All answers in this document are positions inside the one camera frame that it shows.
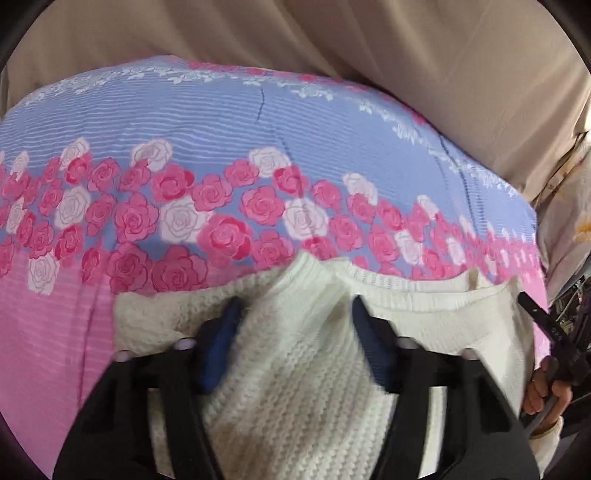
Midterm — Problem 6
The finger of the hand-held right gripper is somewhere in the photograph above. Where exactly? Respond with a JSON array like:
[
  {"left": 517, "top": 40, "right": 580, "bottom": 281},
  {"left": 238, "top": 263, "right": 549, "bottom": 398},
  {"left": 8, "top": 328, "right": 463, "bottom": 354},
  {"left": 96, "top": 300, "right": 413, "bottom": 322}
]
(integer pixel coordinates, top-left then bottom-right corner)
[{"left": 516, "top": 292, "right": 583, "bottom": 386}]

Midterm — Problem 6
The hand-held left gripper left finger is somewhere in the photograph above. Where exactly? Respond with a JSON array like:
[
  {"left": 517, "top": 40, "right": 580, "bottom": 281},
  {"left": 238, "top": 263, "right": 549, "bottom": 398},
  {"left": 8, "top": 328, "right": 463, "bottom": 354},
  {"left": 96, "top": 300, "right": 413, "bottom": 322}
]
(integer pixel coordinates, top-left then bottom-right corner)
[{"left": 53, "top": 295, "right": 245, "bottom": 480}]

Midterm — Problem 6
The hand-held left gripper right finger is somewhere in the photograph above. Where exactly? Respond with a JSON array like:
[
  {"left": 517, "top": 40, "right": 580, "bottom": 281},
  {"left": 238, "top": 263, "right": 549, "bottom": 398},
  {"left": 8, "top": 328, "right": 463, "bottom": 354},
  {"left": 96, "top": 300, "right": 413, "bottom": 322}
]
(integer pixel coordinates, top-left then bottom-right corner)
[{"left": 351, "top": 295, "right": 542, "bottom": 480}]

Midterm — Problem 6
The white red navy knit sweater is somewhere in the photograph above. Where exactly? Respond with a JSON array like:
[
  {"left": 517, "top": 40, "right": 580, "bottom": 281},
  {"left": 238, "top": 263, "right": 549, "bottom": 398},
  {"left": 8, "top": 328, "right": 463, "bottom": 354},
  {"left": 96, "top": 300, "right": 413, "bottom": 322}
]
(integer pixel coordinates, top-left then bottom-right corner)
[{"left": 113, "top": 251, "right": 540, "bottom": 480}]

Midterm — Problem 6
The person's right forearm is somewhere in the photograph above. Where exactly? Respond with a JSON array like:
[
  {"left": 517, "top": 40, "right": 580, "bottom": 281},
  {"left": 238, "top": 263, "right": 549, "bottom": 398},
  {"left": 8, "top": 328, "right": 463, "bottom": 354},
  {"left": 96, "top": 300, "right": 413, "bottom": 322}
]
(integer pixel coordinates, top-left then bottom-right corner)
[{"left": 526, "top": 418, "right": 568, "bottom": 480}]

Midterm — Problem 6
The person's right hand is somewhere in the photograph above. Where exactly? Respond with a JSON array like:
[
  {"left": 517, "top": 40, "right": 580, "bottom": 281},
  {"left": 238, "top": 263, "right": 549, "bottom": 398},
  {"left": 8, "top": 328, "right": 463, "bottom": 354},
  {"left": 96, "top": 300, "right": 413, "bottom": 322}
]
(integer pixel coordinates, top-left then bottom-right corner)
[{"left": 524, "top": 356, "right": 574, "bottom": 429}]

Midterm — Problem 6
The pale floral hanging cloth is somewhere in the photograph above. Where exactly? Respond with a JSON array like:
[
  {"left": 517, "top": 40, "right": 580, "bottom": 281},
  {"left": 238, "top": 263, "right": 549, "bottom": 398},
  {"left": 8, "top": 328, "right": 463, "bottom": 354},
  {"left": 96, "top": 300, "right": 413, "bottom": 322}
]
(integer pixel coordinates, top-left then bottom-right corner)
[{"left": 533, "top": 134, "right": 591, "bottom": 308}]

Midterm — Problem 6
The pink floral bed sheet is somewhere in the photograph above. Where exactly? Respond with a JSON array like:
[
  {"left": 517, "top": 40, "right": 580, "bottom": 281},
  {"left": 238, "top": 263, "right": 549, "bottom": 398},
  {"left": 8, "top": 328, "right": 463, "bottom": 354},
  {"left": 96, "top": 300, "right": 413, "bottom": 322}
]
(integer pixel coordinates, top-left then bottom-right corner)
[{"left": 0, "top": 54, "right": 554, "bottom": 464}]

